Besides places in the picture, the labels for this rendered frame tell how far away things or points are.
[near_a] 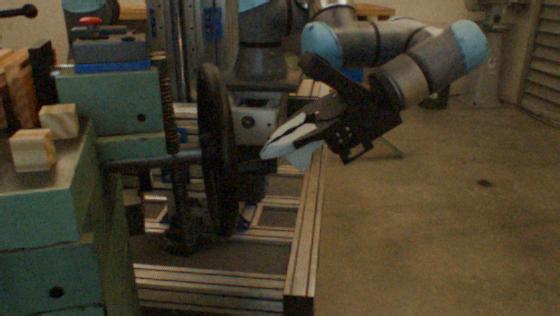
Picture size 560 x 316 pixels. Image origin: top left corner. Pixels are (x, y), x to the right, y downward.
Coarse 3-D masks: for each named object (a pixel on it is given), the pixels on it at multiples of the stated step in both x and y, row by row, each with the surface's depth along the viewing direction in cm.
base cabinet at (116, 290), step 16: (112, 240) 70; (128, 240) 96; (112, 256) 67; (128, 256) 89; (112, 272) 65; (128, 272) 86; (112, 288) 63; (128, 288) 83; (96, 304) 55; (112, 304) 61; (128, 304) 80
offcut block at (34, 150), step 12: (24, 132) 46; (36, 132) 46; (48, 132) 46; (12, 144) 44; (24, 144) 44; (36, 144) 44; (48, 144) 46; (24, 156) 45; (36, 156) 45; (48, 156) 46; (24, 168) 45; (36, 168) 45; (48, 168) 46
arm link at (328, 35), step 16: (320, 0) 71; (336, 0) 71; (352, 0) 73; (320, 16) 71; (336, 16) 70; (352, 16) 71; (304, 32) 71; (320, 32) 68; (336, 32) 69; (352, 32) 69; (368, 32) 70; (304, 48) 72; (320, 48) 68; (336, 48) 69; (352, 48) 69; (368, 48) 70; (336, 64) 71; (352, 64) 71; (368, 64) 72
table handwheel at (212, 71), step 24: (216, 72) 67; (216, 96) 63; (216, 120) 62; (192, 144) 73; (216, 144) 62; (120, 168) 70; (144, 168) 72; (216, 168) 74; (216, 192) 73; (216, 216) 79
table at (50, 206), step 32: (32, 128) 58; (0, 160) 48; (64, 160) 48; (96, 160) 62; (0, 192) 41; (32, 192) 41; (64, 192) 42; (0, 224) 41; (32, 224) 42; (64, 224) 43
